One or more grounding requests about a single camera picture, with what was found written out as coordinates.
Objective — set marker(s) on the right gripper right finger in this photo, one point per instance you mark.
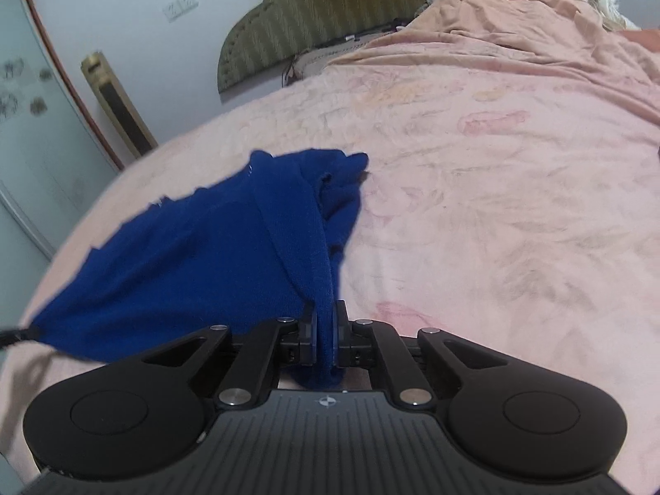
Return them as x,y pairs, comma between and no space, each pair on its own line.
342,335

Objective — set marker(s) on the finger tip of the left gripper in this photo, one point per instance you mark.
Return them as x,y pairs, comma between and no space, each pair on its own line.
11,336

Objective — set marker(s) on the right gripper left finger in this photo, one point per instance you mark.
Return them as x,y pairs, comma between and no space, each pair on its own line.
308,334

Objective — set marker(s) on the blue knit sweater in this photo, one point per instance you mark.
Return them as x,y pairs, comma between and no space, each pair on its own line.
265,243

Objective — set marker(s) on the white floral wardrobe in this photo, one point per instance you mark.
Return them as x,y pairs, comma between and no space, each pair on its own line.
52,166

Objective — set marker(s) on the pink floral bed sheet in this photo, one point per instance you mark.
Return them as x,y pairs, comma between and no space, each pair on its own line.
516,209

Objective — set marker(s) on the gold tower fan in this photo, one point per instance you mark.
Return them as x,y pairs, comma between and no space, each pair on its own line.
117,106

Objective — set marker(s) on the brown patterned pillow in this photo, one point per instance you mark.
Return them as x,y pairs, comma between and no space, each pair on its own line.
312,61

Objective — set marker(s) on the olive striped headboard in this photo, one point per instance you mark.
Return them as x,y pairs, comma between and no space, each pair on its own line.
277,30

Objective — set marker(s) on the orange pink blanket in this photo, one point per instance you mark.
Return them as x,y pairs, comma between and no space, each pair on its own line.
523,44

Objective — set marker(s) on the white wall switch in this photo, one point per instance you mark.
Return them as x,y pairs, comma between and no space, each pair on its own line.
177,8

